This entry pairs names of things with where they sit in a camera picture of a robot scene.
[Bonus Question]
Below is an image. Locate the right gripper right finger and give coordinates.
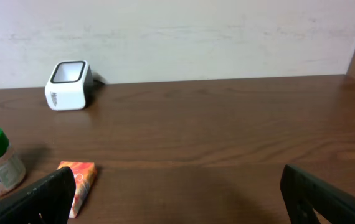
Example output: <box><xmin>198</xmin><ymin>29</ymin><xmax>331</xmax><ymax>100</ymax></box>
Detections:
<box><xmin>280</xmin><ymin>164</ymin><xmax>355</xmax><ymax>224</ymax></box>

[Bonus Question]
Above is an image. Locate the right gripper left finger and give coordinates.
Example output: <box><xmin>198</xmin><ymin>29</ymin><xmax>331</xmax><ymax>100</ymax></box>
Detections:
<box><xmin>0</xmin><ymin>167</ymin><xmax>76</xmax><ymax>224</ymax></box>

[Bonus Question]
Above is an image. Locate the orange small packet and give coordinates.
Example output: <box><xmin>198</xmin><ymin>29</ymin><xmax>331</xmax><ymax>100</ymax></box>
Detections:
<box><xmin>58</xmin><ymin>161</ymin><xmax>97</xmax><ymax>218</ymax></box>

